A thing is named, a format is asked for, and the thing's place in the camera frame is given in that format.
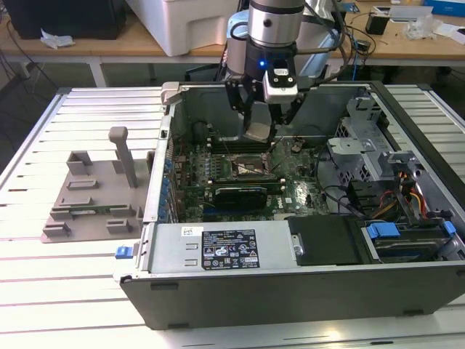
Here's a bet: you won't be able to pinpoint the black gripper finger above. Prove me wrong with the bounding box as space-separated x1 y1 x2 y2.
225 80 259 129
270 92 306 128

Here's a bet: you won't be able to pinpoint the small silver CPU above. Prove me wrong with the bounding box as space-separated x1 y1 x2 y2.
243 122 272 142

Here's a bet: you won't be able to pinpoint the thin wire locking lever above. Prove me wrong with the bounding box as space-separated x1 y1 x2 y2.
220 138 235 163

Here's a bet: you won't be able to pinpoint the CPU socket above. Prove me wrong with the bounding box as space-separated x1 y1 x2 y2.
230 154 273 178

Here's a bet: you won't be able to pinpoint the metal drive cage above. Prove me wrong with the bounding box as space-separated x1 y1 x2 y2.
325 96 426 190

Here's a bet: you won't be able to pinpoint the green PC motherboard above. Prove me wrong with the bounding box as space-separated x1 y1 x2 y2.
174 137 328 222

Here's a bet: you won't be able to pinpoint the black graphics card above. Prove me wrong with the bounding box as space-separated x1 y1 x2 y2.
213 186 269 211

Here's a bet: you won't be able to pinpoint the small black box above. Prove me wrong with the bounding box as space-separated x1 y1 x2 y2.
364 12 389 36

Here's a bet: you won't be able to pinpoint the black plastic shroud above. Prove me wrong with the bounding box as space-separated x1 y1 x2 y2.
285 214 366 265

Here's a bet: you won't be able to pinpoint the wooden desk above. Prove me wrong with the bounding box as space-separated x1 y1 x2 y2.
0 12 465 88

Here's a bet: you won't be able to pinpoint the hard disk in blue carrier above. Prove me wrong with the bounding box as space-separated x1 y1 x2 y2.
357 220 457 263

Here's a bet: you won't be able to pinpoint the white cardboard box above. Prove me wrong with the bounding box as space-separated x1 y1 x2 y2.
388 5 434 23

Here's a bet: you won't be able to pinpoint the clear plastic bag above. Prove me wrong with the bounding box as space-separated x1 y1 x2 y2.
402 16 445 40

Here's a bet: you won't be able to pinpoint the grey power supply unit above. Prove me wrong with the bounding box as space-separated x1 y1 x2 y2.
147 220 299 274

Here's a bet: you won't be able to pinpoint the grey parts rack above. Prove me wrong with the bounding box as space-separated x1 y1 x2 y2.
39 125 156 245

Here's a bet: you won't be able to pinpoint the white paper pad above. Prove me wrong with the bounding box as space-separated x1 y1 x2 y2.
434 22 465 44

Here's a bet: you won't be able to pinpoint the green RAM stick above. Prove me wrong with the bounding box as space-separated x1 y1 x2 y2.
69 206 113 216

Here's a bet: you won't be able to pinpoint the blue flat box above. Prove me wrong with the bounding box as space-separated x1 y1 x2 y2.
423 0 465 8

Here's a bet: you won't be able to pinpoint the open black PC case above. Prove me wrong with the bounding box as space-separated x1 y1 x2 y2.
112 80 465 330

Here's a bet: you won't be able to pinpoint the large black box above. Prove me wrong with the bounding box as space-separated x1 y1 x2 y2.
6 0 127 41

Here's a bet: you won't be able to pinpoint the crumpled white tissue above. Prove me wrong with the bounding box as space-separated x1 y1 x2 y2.
39 28 76 51

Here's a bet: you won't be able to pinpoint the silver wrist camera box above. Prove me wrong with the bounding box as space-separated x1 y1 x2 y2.
262 66 299 104

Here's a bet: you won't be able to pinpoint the black plastic bracket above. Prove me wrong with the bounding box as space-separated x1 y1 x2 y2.
347 180 377 215

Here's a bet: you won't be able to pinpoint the red yellow power wires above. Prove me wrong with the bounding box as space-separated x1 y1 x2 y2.
397 170 428 219

